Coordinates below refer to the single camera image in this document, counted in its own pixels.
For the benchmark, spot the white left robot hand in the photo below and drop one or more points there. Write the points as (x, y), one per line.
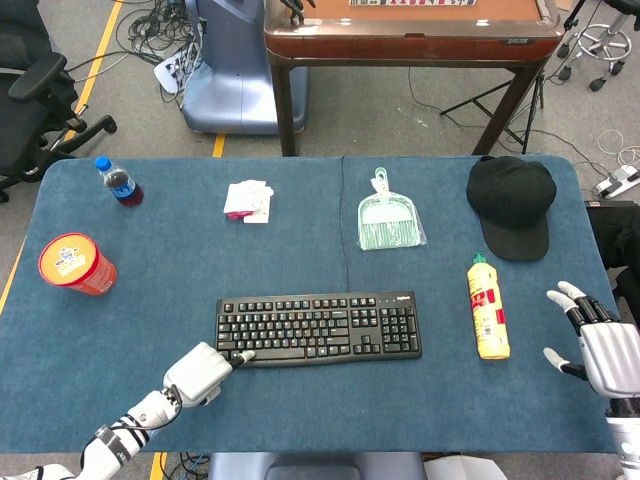
(200, 372)

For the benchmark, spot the black-fingered background robot hand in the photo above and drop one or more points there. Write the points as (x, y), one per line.
(295, 7)

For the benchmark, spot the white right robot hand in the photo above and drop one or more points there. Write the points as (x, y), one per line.
(612, 355)

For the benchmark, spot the black Logitech keyboard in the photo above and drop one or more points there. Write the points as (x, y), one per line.
(325, 325)

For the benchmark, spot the blue-grey own robot base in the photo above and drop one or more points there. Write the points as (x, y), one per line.
(310, 467)

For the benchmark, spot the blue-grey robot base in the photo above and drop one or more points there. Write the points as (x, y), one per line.
(230, 75)

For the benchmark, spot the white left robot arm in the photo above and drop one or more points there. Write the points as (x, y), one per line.
(145, 415)

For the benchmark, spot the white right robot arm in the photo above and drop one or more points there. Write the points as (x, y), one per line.
(627, 435)

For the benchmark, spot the blue table cloth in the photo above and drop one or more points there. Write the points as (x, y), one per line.
(300, 410)

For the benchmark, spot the standing mahjong tile row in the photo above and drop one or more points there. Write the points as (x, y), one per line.
(410, 2)

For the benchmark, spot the black bag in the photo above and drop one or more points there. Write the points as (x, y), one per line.
(615, 235)

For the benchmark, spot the brown mahjong table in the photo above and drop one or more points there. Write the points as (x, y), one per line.
(410, 45)

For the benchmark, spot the yellow bottle green cap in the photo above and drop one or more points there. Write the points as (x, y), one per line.
(487, 320)

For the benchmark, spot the white power strip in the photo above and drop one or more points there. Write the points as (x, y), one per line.
(172, 70)
(620, 181)

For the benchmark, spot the white foam block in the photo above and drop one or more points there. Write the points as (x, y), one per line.
(262, 218)

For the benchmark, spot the red noodle cup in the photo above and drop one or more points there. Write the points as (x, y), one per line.
(70, 260)

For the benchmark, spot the white pink snack packet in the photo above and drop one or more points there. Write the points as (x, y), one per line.
(242, 197)

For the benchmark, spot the black cap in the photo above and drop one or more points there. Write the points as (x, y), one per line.
(510, 200)

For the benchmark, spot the blue-capped soda bottle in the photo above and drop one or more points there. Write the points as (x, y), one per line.
(122, 187)

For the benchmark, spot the green bagged dustpan brush set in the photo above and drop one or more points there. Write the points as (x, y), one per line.
(390, 220)

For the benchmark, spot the black office chair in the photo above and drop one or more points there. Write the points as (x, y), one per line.
(25, 100)

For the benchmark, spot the chrome wheeled stool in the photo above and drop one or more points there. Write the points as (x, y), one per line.
(602, 45)

